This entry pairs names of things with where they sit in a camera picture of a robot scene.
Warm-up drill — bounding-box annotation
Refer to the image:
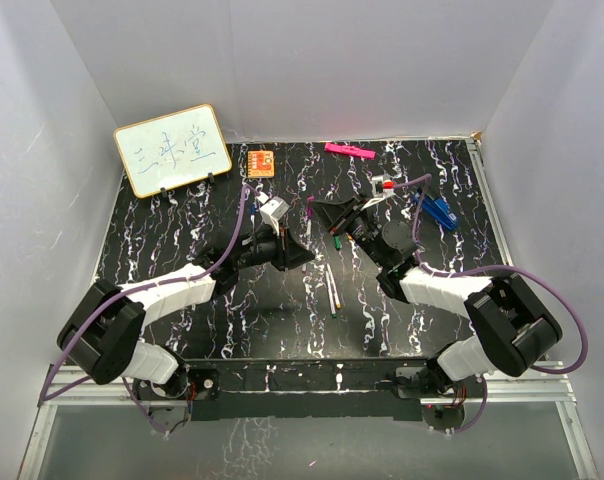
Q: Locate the white pen with green end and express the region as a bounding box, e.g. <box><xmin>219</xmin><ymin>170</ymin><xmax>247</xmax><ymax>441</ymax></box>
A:
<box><xmin>325</xmin><ymin>270</ymin><xmax>337</xmax><ymax>318</ymax></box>

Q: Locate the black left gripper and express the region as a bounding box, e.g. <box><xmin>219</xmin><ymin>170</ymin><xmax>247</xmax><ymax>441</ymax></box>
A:
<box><xmin>235</xmin><ymin>222</ymin><xmax>314</xmax><ymax>274</ymax></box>

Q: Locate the orange spiral notebook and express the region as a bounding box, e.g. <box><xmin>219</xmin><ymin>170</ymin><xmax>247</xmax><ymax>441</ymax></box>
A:
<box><xmin>247</xmin><ymin>150</ymin><xmax>275</xmax><ymax>179</ymax></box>

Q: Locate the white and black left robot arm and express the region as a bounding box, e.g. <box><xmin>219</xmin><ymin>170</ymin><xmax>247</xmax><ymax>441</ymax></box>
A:
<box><xmin>57</xmin><ymin>226</ymin><xmax>315</xmax><ymax>399</ymax></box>

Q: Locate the small whiteboard with wooden frame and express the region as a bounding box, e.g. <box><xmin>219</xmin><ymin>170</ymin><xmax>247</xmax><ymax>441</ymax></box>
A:
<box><xmin>113</xmin><ymin>104</ymin><xmax>232</xmax><ymax>199</ymax></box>

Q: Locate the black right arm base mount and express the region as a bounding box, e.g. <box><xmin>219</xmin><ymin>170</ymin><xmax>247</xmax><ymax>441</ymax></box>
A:
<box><xmin>376</xmin><ymin>364</ymin><xmax>488</xmax><ymax>421</ymax></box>

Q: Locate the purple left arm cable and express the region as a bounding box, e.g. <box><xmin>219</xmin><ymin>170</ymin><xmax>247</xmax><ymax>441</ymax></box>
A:
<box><xmin>36</xmin><ymin>183</ymin><xmax>263</xmax><ymax>441</ymax></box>

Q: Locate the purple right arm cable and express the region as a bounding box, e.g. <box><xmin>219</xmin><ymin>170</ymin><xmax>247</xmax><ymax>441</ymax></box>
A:
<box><xmin>394</xmin><ymin>173</ymin><xmax>590</xmax><ymax>435</ymax></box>

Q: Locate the white pen with yellow end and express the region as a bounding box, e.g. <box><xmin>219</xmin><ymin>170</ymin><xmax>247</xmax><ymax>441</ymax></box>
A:
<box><xmin>326</xmin><ymin>264</ymin><xmax>341</xmax><ymax>310</ymax></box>

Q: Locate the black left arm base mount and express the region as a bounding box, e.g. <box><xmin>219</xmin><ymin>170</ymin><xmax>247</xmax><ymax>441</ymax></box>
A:
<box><xmin>132</xmin><ymin>367</ymin><xmax>221</xmax><ymax>425</ymax></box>

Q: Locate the white pen with magenta end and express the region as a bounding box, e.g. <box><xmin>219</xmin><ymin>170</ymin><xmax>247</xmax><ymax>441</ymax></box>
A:
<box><xmin>301</xmin><ymin>216</ymin><xmax>312</xmax><ymax>275</ymax></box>

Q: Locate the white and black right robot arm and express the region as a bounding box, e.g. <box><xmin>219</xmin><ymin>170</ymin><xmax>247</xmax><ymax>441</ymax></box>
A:
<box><xmin>310</xmin><ymin>195</ymin><xmax>563</xmax><ymax>397</ymax></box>

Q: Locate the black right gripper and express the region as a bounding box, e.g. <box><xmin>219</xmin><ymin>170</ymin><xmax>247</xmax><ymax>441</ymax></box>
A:
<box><xmin>310</xmin><ymin>193</ymin><xmax>388</xmax><ymax>268</ymax></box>

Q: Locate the blue stapler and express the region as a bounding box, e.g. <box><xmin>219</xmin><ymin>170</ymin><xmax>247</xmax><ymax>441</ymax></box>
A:
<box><xmin>420</xmin><ymin>189</ymin><xmax>458</xmax><ymax>231</ymax></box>

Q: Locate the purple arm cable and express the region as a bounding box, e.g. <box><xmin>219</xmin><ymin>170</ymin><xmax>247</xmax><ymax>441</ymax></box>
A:
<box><xmin>36</xmin><ymin>183</ymin><xmax>263</xmax><ymax>441</ymax></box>
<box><xmin>394</xmin><ymin>173</ymin><xmax>590</xmax><ymax>435</ymax></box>

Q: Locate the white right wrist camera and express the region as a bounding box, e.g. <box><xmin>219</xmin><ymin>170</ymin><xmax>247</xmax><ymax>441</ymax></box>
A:
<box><xmin>365</xmin><ymin>174</ymin><xmax>395</xmax><ymax>208</ymax></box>

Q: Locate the aluminium front rail frame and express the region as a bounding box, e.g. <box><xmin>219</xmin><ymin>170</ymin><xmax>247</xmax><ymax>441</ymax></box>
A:
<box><xmin>19</xmin><ymin>359</ymin><xmax>599</xmax><ymax>479</ymax></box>

